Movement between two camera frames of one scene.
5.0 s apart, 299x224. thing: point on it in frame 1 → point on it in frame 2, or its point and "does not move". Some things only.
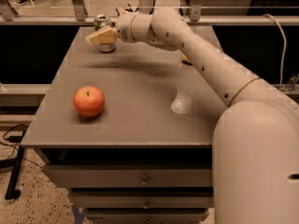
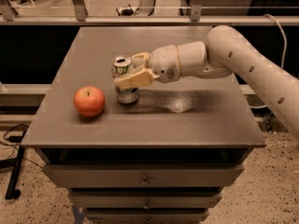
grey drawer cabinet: x=130 y=133 does not move
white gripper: x=124 y=27 → x=163 y=62
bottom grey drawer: x=148 y=215 does not move
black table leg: x=11 y=191 does not move
